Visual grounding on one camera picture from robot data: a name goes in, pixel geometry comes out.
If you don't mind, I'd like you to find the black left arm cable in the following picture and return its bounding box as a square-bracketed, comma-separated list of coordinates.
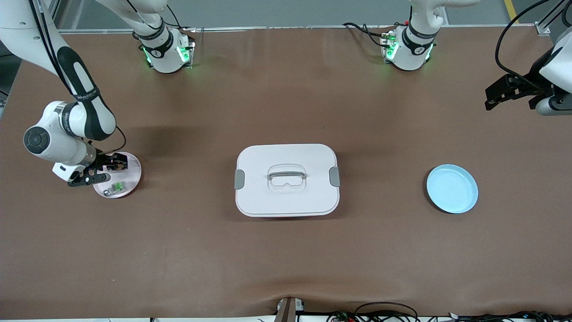
[495, 0, 565, 88]

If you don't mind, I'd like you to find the black base cable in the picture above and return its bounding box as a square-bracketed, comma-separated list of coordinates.
[343, 21, 386, 47]
[166, 4, 182, 29]

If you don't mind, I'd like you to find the black left base cable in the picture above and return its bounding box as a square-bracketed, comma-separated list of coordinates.
[343, 21, 386, 47]

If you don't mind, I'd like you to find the black looped cable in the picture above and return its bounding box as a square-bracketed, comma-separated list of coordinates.
[328, 302, 419, 322]

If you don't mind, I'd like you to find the black cable bundle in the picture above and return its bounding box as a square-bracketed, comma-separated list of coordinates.
[447, 310, 572, 322]

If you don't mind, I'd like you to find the white lidded storage box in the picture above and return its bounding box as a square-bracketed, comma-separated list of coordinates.
[234, 144, 341, 218]

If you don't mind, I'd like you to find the green and grey switch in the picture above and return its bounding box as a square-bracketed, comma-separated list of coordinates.
[104, 181, 130, 197]

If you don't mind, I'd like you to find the light blue round plate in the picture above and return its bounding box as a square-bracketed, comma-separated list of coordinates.
[426, 164, 479, 214]

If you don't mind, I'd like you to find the aluminium table frame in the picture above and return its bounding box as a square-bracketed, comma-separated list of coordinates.
[58, 0, 564, 36]

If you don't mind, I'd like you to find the pale pink round plate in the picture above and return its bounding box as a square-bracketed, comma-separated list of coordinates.
[93, 152, 142, 199]

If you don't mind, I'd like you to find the black right base cable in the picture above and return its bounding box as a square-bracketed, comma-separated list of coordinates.
[166, 4, 182, 29]

